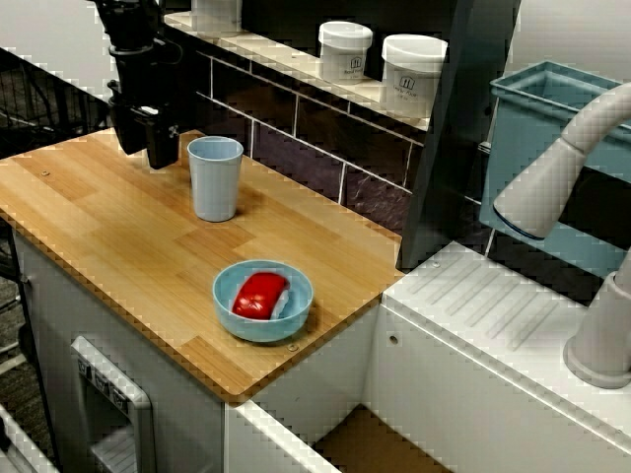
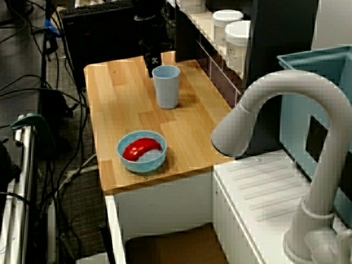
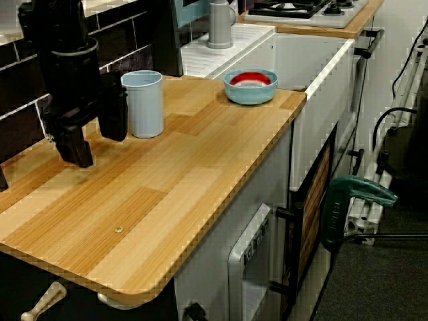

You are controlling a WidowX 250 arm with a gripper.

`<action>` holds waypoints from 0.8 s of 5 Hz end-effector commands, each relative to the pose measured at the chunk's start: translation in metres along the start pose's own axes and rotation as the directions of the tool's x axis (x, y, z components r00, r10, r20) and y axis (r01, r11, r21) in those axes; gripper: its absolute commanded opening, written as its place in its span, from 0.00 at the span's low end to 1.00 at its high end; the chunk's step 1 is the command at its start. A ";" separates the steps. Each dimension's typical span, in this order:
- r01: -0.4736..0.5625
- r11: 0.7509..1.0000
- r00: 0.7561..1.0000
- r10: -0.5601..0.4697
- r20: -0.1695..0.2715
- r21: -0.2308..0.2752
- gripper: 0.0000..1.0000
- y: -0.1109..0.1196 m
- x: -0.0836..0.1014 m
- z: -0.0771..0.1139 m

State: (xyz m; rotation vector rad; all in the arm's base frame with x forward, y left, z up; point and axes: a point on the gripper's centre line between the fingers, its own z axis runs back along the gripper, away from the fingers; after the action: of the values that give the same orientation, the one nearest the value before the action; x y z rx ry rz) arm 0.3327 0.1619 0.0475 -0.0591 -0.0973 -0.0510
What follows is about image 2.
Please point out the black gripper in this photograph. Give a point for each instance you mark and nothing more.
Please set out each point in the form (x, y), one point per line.
(152, 35)

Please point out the light blue plastic cup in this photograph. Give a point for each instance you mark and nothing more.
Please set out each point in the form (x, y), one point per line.
(166, 93)

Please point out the red and white sushi toy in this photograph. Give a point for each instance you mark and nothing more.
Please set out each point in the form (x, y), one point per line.
(134, 149)

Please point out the light blue bowl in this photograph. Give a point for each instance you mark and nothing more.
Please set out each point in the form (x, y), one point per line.
(143, 166)

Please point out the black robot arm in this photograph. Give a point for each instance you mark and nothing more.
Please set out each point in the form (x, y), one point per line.
(145, 8)

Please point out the dark narrow hutch side panel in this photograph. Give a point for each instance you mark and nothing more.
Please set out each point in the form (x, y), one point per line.
(189, 41)

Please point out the cream shelf board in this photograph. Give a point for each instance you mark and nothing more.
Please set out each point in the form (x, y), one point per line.
(204, 27)

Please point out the black computer case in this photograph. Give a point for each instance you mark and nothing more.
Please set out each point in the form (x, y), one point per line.
(90, 41)

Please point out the dark tiled backsplash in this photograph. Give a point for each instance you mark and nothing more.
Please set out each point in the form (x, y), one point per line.
(220, 71)

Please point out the white lidded jar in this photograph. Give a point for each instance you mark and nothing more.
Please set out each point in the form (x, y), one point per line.
(220, 27)
(236, 41)

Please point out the blue clamp piece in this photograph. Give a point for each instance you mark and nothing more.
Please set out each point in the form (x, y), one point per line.
(52, 27)

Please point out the black stand pole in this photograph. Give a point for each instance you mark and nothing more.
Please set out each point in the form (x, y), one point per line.
(46, 49)

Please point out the black plastic box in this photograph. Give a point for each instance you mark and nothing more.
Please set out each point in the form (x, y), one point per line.
(52, 101)

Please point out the grey toy faucet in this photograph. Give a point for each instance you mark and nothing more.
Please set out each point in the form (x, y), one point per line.
(275, 79)

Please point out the dark grey wide hutch panel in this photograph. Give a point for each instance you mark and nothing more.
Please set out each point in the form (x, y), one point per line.
(275, 27)

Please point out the teal cloth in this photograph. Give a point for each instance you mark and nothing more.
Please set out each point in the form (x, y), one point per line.
(41, 123)

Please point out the white toy kitchen cabinet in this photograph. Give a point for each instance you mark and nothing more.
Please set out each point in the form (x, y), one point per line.
(165, 198)

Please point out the teal plastic bin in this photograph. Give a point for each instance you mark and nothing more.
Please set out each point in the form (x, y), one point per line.
(294, 115)

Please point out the short black bar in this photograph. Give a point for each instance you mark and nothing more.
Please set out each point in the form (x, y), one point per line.
(107, 244)

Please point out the silver metal frame rail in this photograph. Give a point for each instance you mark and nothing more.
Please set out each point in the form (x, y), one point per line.
(26, 165)

